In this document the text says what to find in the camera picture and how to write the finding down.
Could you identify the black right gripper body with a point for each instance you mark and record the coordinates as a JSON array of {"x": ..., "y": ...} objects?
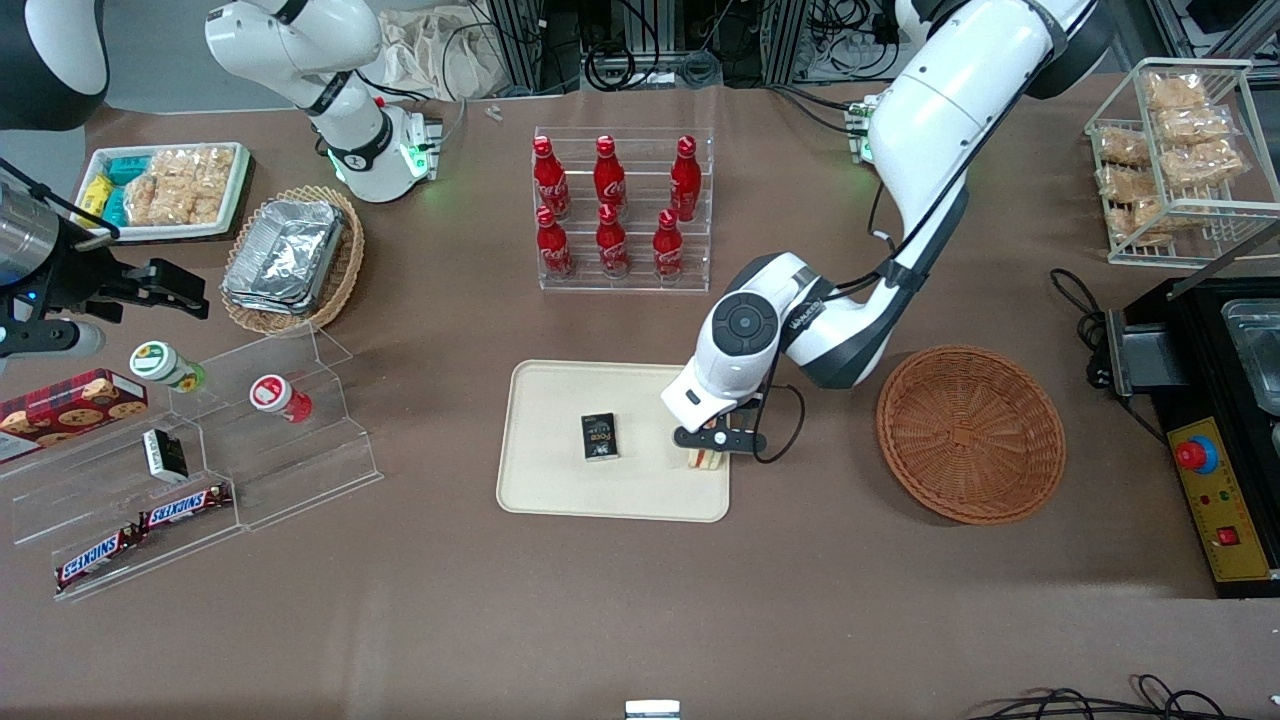
[{"x": 88, "y": 284}]

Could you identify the triangle sandwich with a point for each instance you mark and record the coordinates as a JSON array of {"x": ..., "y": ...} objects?
[{"x": 707, "y": 461}]

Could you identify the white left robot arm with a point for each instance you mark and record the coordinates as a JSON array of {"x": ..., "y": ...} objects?
[{"x": 940, "y": 120}]

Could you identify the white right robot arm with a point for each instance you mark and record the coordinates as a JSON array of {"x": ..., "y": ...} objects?
[{"x": 300, "y": 60}]

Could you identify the white rectangular snack tray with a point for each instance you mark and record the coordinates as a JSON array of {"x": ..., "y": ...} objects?
[{"x": 90, "y": 232}]

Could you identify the cream plastic tray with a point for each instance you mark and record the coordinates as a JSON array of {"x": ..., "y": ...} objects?
[{"x": 560, "y": 470}]

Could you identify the oval light wicker basket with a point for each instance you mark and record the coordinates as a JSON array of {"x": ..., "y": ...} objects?
[{"x": 345, "y": 270}]

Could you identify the round brown wicker basket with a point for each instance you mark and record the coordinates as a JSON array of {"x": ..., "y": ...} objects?
[{"x": 970, "y": 435}]

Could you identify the green sunflower yogurt cup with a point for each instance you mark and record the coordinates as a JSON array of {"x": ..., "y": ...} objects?
[{"x": 162, "y": 364}]

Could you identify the rice cracker snack pack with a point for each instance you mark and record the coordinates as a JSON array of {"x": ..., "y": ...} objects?
[
  {"x": 202, "y": 205},
  {"x": 150, "y": 198},
  {"x": 200, "y": 165}
]

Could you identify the teal snack packet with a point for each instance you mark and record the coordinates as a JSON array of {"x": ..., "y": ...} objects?
[
  {"x": 115, "y": 208},
  {"x": 128, "y": 168}
]

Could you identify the aluminium foil container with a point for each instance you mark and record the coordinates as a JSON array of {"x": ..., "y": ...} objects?
[
  {"x": 265, "y": 297},
  {"x": 290, "y": 245}
]

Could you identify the black card box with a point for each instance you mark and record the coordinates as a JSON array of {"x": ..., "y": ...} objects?
[{"x": 600, "y": 437}]

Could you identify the yellow snack packet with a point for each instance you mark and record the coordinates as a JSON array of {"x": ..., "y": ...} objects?
[{"x": 94, "y": 190}]

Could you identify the red tartan cookie box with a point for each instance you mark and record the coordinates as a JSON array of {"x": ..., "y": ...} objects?
[{"x": 70, "y": 408}]

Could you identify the red strawberry yogurt cup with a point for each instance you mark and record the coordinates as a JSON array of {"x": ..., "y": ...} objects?
[{"x": 280, "y": 397}]

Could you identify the clear acrylic bottle rack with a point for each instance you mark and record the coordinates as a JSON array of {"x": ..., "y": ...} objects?
[{"x": 625, "y": 280}]

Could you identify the small black white-sided box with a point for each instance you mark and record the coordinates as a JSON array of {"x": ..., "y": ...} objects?
[{"x": 165, "y": 455}]

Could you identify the red cola bottle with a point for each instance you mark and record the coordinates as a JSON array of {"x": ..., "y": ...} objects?
[
  {"x": 553, "y": 245},
  {"x": 608, "y": 176},
  {"x": 612, "y": 243},
  {"x": 685, "y": 178},
  {"x": 550, "y": 178},
  {"x": 667, "y": 245}
]

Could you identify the clear acrylic stepped display stand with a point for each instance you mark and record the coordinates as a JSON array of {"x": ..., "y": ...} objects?
[{"x": 290, "y": 460}]

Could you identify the Snickers chocolate bar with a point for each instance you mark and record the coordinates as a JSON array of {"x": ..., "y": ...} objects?
[
  {"x": 185, "y": 508},
  {"x": 95, "y": 557}
]

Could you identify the white black edge device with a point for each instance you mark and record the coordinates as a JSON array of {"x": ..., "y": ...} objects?
[{"x": 652, "y": 710}]

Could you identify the white cloth bag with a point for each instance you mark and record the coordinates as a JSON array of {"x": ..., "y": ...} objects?
[{"x": 430, "y": 50}]

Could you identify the fried snack bag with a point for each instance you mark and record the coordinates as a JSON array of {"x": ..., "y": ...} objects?
[
  {"x": 1120, "y": 147},
  {"x": 1125, "y": 185},
  {"x": 1175, "y": 92},
  {"x": 1150, "y": 215},
  {"x": 1195, "y": 125},
  {"x": 1208, "y": 162}
]

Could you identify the black heating appliance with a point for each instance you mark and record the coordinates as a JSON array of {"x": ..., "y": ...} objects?
[{"x": 1200, "y": 330}]

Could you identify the yellow control box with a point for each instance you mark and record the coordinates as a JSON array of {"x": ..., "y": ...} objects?
[{"x": 1225, "y": 520}]

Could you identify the metal appliance pan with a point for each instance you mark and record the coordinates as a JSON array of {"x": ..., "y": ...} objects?
[{"x": 1255, "y": 350}]

